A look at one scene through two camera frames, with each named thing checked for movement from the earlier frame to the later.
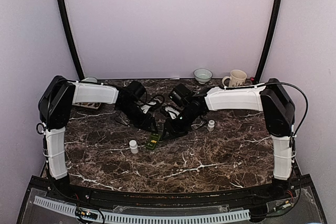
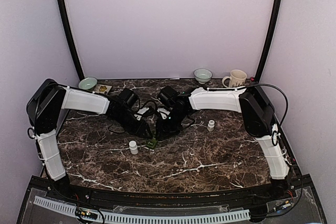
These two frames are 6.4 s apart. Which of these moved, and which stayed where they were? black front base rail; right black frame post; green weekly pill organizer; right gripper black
Moved: right gripper black
Stayed: green weekly pill organizer; black front base rail; right black frame post
